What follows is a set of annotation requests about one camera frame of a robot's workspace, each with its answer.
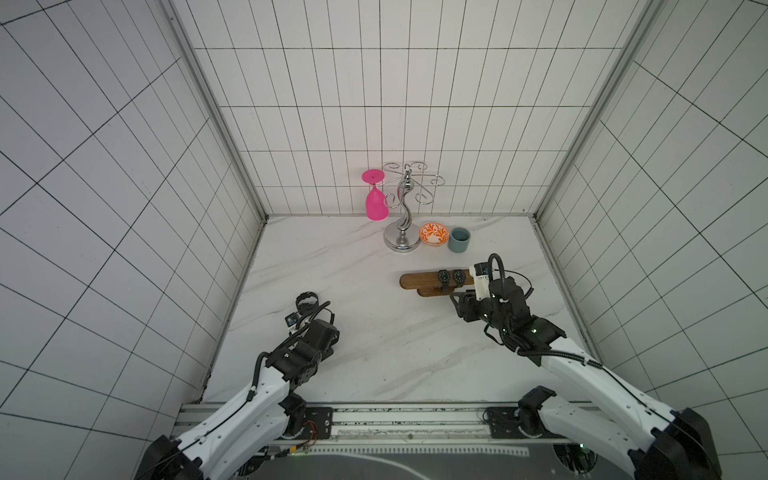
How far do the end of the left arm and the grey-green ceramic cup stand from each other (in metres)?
0.59

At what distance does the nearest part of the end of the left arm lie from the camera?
58 centimetres

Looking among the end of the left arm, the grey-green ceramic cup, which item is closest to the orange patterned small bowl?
the grey-green ceramic cup

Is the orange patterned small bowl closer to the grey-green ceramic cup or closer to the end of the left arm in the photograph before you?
the grey-green ceramic cup

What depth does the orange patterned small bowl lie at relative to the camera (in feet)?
3.66

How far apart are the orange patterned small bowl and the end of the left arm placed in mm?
566

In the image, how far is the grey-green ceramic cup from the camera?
108 centimetres

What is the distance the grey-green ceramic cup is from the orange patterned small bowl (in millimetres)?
33
